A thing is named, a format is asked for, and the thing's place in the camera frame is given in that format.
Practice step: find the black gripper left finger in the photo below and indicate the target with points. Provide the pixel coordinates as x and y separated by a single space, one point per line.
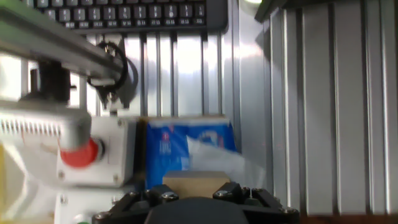
130 208

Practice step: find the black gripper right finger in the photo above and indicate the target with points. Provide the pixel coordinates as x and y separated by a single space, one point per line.
267 208

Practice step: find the light wooden block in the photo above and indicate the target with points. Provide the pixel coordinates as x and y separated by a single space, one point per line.
196 183

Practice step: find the red push button box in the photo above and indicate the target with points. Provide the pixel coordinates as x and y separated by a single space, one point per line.
121 161

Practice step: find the green push button box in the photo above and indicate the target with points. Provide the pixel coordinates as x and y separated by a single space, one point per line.
81 205

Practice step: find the blue tissue pack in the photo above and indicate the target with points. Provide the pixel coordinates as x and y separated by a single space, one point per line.
168 149

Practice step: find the glossy red wooden board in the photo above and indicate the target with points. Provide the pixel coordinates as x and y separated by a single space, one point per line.
348 220

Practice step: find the black keyboard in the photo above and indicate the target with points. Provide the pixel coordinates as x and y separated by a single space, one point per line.
124 15

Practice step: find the silver vented camera with label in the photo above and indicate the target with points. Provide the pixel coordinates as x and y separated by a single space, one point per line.
46 124

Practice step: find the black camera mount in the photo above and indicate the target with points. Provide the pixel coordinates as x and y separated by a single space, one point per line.
53 81

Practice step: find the aluminium frame bar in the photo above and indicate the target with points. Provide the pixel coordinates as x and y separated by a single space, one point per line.
46 43

